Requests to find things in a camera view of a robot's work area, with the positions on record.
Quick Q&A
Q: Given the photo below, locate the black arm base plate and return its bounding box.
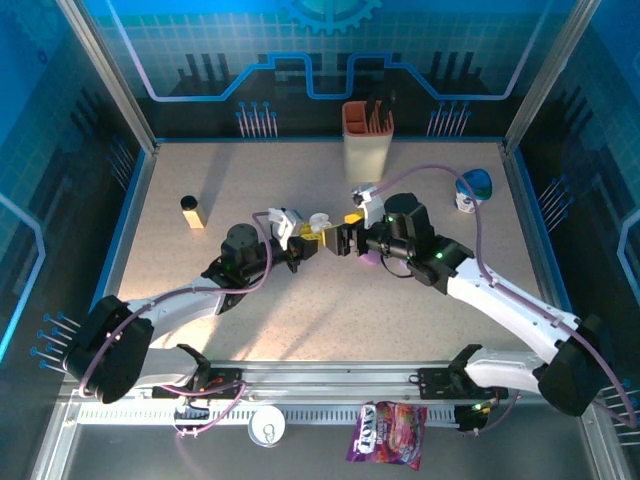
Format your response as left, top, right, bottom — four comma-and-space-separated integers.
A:
417, 367, 510, 401
151, 367, 250, 401

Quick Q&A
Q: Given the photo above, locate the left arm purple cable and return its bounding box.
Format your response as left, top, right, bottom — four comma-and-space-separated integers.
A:
79, 211, 274, 441

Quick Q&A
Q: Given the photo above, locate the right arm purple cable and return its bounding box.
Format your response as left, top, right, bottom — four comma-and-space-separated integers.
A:
372, 164, 639, 436

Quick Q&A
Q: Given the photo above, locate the thin black cable loop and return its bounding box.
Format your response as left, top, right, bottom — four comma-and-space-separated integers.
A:
380, 252, 412, 279

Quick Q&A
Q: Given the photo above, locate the beige utensil holder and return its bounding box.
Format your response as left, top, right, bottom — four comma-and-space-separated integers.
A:
341, 99, 396, 184

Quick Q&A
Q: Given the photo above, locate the black controller box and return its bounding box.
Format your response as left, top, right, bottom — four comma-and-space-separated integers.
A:
455, 402, 490, 435

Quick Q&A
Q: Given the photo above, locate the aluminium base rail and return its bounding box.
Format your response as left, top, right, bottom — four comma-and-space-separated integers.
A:
58, 360, 599, 401

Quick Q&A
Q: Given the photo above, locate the grey metal shelf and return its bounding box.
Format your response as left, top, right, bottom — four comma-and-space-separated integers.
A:
29, 394, 636, 480

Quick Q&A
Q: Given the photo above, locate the purple candy bag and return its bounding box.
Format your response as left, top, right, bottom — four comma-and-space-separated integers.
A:
346, 399, 429, 472

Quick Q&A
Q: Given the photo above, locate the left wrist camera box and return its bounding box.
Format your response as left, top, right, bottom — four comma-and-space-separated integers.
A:
267, 207, 302, 251

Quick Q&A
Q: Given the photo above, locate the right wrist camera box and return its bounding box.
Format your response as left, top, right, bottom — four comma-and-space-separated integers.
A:
350, 182, 387, 232

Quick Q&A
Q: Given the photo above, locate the small bottle with black cap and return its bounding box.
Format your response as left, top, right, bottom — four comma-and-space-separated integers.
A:
180, 194, 208, 230

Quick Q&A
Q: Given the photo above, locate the white slotted cable duct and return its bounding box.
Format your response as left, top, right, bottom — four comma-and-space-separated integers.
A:
77, 407, 459, 426

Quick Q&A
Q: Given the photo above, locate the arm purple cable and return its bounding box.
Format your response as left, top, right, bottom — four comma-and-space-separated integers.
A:
79, 211, 274, 441
372, 164, 639, 436

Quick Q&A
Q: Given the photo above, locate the black kitchen utensil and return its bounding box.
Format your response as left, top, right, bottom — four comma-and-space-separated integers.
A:
381, 89, 399, 132

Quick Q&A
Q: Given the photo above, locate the white pull-tab can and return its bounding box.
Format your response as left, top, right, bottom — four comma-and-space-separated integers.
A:
247, 404, 287, 449

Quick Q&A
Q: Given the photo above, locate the aluminium frame post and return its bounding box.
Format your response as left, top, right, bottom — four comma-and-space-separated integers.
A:
54, 0, 160, 155
502, 0, 599, 151

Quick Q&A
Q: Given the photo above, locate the blue table edge strip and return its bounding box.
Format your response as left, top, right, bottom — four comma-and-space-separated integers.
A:
73, 145, 154, 364
154, 135, 506, 146
510, 144, 576, 314

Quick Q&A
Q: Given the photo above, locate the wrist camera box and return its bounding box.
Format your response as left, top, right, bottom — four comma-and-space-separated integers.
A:
267, 207, 302, 251
350, 182, 387, 232

